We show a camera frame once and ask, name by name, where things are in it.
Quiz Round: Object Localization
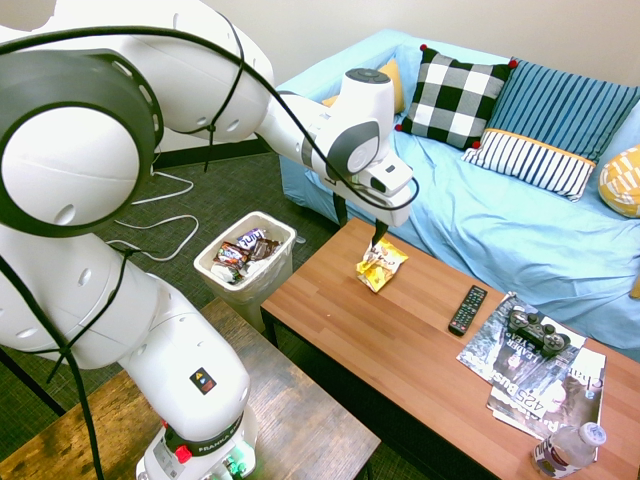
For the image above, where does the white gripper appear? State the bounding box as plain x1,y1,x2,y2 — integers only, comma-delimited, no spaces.
316,168,415,247

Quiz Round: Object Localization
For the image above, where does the yellow chip bag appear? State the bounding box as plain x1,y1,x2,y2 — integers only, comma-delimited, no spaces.
355,237,410,294

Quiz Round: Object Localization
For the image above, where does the white plastic trash bin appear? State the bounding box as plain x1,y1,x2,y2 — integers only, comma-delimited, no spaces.
193,210,298,333

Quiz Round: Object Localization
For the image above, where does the dark brown snack wrapper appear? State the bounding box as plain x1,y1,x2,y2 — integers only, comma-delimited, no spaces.
248,237,282,262

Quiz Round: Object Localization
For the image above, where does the purple snack wrapper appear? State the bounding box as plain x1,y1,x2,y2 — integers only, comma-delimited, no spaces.
236,227,267,250

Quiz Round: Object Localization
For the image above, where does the brown candy bar wrapper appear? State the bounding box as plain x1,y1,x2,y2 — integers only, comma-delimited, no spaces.
213,241,251,270

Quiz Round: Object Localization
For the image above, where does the light blue covered sofa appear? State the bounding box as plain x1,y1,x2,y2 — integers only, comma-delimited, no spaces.
276,28,640,363

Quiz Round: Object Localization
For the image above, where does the black remote control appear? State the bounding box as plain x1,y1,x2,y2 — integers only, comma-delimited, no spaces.
447,284,489,338

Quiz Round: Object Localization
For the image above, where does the plain yellow pillow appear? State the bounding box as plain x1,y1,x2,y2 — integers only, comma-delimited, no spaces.
321,58,406,115

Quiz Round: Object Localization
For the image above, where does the reddish wooden coffee table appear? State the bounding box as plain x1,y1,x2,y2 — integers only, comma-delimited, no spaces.
260,216,640,480

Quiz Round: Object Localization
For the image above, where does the crumpled white paper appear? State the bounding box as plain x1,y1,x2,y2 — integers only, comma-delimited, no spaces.
210,260,246,286

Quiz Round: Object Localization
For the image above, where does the black white checkered pillow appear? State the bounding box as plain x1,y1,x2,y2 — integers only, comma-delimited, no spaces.
394,43,519,151

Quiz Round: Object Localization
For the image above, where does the grey cover magazine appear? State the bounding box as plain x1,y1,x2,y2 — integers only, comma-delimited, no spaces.
455,291,587,404

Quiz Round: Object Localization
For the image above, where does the rustic wooden robot table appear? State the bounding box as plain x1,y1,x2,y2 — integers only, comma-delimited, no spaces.
0,297,382,480

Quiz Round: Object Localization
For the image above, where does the black game controller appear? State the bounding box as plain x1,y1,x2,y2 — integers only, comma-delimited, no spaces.
506,308,572,359

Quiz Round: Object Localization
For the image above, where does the blue striped pillow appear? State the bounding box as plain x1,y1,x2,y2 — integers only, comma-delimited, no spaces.
460,58,640,203

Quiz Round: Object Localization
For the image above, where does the yellow white patterned pillow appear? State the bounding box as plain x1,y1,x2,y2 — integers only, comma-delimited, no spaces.
597,144,640,219

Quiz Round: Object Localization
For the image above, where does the dark cover magazine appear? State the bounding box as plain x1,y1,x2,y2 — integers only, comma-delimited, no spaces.
485,346,607,442

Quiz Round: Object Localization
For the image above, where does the clear plastic water bottle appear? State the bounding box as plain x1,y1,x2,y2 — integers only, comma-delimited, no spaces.
530,421,608,480

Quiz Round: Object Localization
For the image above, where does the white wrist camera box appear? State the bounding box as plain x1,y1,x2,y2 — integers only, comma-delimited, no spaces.
357,152,415,197

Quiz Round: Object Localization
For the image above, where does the white floor cable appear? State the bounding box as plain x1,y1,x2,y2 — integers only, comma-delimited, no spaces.
105,169,201,263

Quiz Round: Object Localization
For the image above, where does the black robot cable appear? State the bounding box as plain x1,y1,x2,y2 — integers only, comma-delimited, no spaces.
0,9,420,480

